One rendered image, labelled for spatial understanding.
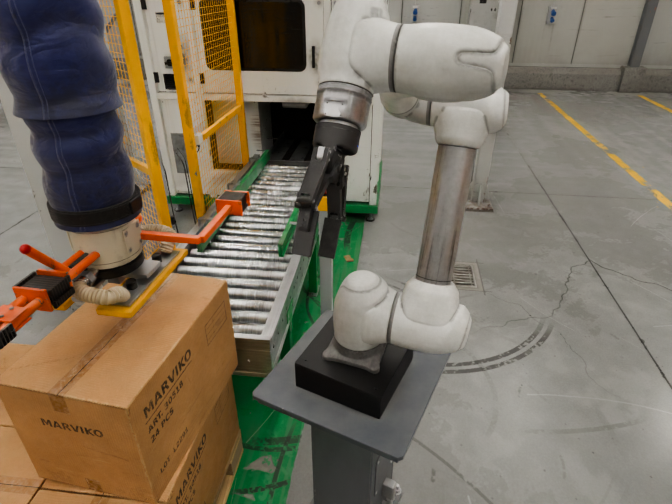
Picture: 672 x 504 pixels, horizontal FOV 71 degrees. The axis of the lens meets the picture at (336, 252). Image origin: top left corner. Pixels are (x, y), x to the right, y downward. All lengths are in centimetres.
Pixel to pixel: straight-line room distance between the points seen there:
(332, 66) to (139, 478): 122
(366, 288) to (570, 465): 149
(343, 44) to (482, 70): 21
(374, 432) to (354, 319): 33
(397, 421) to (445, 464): 91
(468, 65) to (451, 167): 58
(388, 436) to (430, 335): 31
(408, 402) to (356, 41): 108
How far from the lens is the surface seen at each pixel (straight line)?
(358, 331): 139
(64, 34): 123
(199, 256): 277
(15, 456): 194
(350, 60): 78
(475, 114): 129
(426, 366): 165
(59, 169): 131
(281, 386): 157
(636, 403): 295
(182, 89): 298
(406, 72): 77
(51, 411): 153
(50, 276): 132
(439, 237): 131
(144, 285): 142
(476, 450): 244
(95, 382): 145
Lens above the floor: 187
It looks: 30 degrees down
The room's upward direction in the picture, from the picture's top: straight up
